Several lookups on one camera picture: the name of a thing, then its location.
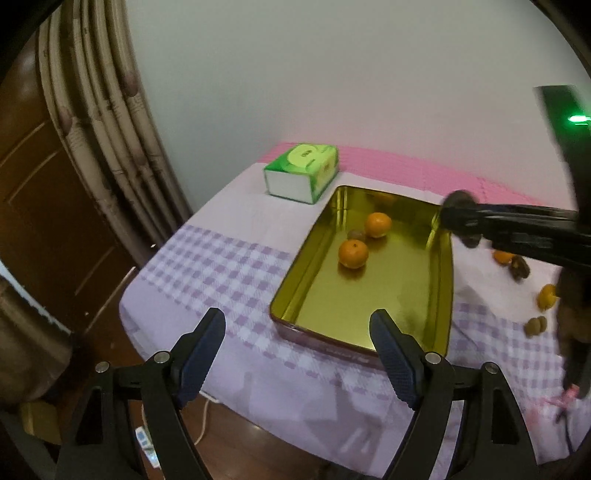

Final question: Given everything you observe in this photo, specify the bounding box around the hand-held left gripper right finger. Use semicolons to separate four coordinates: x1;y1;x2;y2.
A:
369;309;539;480

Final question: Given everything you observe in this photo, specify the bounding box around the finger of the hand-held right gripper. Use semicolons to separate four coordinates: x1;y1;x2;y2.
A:
442;222;591;274
438;202;579;228

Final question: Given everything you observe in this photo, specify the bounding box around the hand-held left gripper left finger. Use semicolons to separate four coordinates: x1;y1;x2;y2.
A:
55;308;227;480

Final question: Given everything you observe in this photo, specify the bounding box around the gold metal tray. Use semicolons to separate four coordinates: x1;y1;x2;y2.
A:
269;185;455;365

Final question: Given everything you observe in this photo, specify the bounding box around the purple checked tablecloth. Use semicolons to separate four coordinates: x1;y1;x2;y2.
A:
119;164;591;476

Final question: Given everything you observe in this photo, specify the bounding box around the pink foam mat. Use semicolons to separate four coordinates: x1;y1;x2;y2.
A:
264;142;583;208

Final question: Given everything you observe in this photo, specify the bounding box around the white power strip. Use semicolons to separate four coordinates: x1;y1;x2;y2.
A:
136;427;160;467

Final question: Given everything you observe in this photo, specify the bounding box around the grey brown cloth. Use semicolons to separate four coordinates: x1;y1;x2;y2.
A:
0;263;75;402

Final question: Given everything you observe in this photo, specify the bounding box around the tan box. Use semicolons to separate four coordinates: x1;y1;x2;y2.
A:
18;401;70;446

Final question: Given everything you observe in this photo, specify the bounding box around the green tissue pack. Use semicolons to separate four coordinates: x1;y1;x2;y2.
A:
263;143;339;205

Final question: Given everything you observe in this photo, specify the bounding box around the brown wooden door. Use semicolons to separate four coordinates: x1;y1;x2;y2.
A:
0;60;139;333

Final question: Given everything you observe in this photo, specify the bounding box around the beige patterned curtain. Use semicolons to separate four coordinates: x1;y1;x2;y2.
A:
37;0;192;268

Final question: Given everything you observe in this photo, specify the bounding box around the white cable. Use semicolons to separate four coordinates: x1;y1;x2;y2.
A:
194;392;218;445

